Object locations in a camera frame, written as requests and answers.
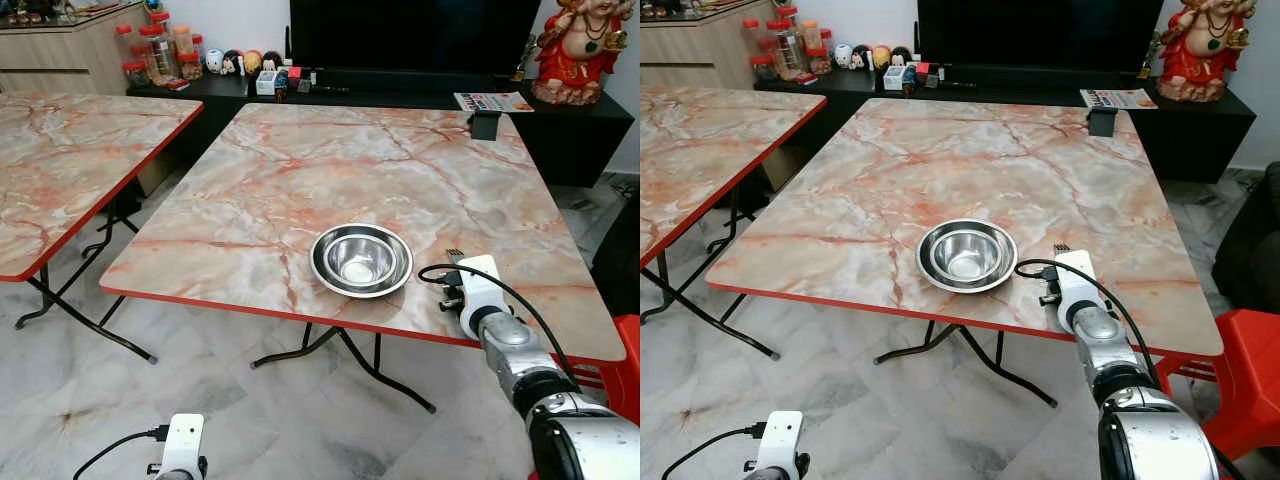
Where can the small black stand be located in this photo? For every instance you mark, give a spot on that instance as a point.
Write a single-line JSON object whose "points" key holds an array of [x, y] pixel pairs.
{"points": [[1103, 122], [485, 126]]}

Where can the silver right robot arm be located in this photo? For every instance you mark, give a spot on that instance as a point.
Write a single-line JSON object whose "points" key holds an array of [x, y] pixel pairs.
{"points": [[1160, 440], [580, 440]]}

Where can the black flat screen television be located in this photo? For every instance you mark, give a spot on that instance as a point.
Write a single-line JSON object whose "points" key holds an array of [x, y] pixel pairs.
{"points": [[1040, 30], [410, 30]]}

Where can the yellow round plush toy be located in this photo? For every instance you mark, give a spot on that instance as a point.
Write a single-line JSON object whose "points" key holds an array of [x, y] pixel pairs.
{"points": [[253, 62], [882, 57]]}

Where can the black eared round plush toy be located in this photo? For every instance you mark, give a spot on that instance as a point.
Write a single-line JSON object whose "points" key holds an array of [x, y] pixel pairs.
{"points": [[862, 58], [232, 63]]}

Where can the white orange paper flyer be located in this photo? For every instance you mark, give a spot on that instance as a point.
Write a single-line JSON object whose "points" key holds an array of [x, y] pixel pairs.
{"points": [[1118, 98], [493, 101]]}

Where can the nut jar red lid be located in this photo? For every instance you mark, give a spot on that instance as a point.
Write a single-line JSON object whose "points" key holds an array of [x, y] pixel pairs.
{"points": [[192, 67], [822, 62]]}

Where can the small stainless steel bowl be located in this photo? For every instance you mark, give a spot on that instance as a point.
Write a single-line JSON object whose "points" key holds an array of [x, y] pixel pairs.
{"points": [[967, 256], [360, 262]]}

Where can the red plastic stool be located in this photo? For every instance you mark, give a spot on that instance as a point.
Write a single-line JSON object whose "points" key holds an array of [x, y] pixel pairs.
{"points": [[628, 370], [1250, 380]]}

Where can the dark grey fabric sofa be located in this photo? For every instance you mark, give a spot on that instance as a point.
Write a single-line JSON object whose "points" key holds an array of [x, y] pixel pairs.
{"points": [[622, 260], [1250, 250]]}

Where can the black red round plush toy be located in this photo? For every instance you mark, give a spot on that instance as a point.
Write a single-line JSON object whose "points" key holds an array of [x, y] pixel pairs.
{"points": [[902, 56], [273, 60]]}

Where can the tall clear jar red lid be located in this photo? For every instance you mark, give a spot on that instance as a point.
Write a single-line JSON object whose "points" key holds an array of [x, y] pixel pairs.
{"points": [[788, 50], [158, 55]]}

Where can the red laughing Buddha statue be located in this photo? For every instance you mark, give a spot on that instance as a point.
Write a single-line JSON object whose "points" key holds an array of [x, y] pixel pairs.
{"points": [[578, 60], [1200, 55]]}

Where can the wide stainless steel bowl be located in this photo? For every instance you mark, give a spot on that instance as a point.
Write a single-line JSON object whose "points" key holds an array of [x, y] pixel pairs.
{"points": [[318, 275], [924, 270]]}

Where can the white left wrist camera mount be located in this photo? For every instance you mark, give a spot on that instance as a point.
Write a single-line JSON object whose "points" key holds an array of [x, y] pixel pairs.
{"points": [[778, 438], [183, 440]]}

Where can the slim clear jar red lid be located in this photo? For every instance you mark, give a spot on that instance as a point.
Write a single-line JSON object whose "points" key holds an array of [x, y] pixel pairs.
{"points": [[752, 38], [123, 45]]}

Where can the small white box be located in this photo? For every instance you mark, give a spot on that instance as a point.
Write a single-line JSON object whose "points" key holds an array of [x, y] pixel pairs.
{"points": [[268, 82], [896, 78]]}

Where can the light wooden cabinet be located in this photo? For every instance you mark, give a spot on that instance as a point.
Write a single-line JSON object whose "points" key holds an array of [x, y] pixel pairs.
{"points": [[690, 45], [60, 55]]}

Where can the small jar red lid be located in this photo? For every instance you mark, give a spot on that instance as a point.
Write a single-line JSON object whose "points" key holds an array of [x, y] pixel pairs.
{"points": [[136, 75], [765, 70]]}

